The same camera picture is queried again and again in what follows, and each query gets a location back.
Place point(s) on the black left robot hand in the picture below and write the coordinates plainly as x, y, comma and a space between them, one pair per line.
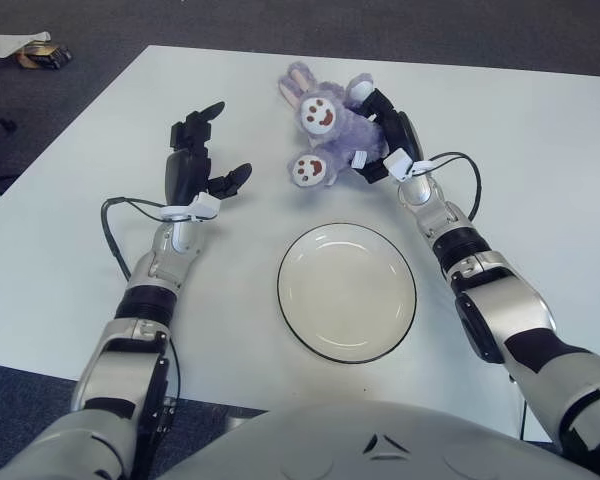
185, 172

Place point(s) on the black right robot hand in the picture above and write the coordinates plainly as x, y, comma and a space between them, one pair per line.
402, 130

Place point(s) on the purple plush bunny doll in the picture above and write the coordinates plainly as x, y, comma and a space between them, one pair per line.
340, 135

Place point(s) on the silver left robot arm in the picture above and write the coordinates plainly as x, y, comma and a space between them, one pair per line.
130, 350

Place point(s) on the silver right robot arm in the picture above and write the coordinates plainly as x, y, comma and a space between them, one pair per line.
515, 310

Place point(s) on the white plate with black rim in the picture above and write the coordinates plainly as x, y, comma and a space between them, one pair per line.
347, 295

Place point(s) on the small black cardboard box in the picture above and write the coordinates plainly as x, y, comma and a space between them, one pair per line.
45, 56

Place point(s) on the grey robot torso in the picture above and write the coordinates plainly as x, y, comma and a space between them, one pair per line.
330, 440

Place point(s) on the metal table leg bracket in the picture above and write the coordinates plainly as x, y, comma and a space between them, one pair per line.
166, 417

